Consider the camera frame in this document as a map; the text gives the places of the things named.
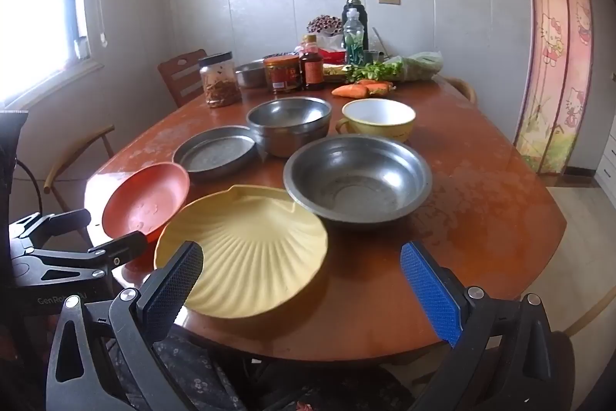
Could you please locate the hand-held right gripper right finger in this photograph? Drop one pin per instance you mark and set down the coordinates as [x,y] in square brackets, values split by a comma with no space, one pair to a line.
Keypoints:
[430,290]

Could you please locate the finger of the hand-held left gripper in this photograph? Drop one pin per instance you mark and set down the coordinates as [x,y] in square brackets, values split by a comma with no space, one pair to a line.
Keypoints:
[122,245]
[67,218]

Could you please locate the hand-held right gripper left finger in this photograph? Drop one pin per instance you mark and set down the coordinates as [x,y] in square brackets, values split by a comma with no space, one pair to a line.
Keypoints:
[173,281]

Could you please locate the yellow shell-shaped plate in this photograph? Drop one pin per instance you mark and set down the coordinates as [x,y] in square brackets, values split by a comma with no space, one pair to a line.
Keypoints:
[260,257]

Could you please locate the round metal pan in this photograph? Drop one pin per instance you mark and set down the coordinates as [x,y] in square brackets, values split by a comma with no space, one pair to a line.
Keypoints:
[211,153]

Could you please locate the large steel basin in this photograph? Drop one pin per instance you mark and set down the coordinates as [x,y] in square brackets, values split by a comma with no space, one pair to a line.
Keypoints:
[356,184]

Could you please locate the yellow and white bowl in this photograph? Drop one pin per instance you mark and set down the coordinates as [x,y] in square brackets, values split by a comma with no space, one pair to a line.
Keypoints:
[375,112]

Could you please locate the small steel bowl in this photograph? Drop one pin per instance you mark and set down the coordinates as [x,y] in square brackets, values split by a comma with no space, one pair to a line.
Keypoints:
[288,117]

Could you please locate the curved wooden armchair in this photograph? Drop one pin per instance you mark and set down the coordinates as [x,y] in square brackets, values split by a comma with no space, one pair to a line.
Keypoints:
[53,177]

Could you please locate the person's dark floral pants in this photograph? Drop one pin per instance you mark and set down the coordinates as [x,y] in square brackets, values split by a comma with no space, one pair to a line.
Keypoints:
[202,372]

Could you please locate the wooden slat-back chair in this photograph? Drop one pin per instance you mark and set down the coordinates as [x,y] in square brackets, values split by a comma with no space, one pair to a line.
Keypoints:
[185,76]

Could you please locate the clear jar with black lid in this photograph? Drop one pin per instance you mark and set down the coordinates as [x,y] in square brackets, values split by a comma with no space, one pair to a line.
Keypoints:
[219,86]

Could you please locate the round-back wooden chair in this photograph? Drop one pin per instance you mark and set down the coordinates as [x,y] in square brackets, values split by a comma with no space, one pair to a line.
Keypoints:
[466,87]

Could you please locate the carrot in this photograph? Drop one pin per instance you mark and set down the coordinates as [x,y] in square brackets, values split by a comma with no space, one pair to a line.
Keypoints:
[349,91]
[378,89]

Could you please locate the steel container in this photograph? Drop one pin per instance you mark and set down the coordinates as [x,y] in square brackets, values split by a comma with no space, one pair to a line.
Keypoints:
[250,74]

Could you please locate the window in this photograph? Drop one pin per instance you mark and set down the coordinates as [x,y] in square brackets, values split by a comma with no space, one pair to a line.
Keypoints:
[33,6]

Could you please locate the white drawer cabinet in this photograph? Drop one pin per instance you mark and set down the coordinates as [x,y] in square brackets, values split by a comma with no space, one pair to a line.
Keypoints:
[607,168]

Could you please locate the clear bag of greens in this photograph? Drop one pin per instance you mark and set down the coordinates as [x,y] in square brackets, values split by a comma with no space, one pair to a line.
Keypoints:
[418,66]

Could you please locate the leafy green herbs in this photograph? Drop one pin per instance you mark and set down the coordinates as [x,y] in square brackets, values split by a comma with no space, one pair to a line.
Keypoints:
[370,71]

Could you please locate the red label jar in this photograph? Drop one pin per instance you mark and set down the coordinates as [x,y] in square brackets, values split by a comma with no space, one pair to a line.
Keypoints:
[283,76]

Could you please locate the pale yellow packet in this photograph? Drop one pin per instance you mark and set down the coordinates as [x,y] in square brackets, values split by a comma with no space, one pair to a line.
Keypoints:
[334,72]

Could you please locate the small metal cup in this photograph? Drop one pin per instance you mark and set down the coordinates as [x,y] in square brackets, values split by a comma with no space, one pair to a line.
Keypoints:
[373,57]

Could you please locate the dark sauce bottle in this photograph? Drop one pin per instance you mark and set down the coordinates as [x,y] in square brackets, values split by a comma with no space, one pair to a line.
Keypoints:
[312,69]

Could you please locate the red packet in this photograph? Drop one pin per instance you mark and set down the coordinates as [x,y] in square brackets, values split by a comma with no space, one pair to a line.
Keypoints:
[332,54]

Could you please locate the clear plastic bottle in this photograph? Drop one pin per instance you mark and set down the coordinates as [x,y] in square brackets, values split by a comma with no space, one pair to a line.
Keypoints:
[353,40]

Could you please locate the pink cartoon door curtain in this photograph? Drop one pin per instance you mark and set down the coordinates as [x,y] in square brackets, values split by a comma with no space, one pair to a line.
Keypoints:
[553,54]

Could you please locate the black thermos flask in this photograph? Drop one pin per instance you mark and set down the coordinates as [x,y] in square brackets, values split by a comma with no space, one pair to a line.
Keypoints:
[365,30]

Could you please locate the decorative bouquet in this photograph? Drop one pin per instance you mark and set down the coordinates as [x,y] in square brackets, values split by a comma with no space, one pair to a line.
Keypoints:
[325,24]

